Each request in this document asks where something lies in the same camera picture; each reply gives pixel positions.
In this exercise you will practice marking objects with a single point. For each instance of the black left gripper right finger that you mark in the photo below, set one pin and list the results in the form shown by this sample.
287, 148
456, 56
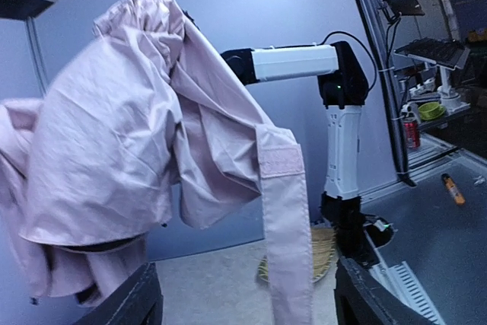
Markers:
360, 299

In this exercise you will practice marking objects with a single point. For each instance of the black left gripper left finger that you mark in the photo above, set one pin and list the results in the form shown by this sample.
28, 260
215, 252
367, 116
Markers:
137, 301

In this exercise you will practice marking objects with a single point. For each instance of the pink and black folding umbrella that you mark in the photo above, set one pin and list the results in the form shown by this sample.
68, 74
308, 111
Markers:
88, 170

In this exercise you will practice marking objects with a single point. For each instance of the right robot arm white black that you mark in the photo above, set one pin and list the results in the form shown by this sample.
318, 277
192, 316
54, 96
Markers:
343, 88

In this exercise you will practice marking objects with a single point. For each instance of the woven bamboo tray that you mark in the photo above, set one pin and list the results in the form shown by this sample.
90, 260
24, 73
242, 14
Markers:
323, 240

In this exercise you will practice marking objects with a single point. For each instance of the orange marker pen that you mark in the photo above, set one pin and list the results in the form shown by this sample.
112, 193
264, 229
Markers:
453, 189

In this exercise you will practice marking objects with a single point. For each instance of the red soda can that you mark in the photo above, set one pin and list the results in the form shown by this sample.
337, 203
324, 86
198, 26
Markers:
412, 133

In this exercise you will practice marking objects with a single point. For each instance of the green bowl in background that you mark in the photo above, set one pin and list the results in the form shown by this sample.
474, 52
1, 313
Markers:
431, 111

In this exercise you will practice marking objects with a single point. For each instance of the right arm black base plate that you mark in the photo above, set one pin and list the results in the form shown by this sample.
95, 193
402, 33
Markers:
374, 241

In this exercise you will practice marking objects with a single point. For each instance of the left aluminium corner post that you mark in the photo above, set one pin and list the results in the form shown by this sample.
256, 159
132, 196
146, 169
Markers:
36, 55

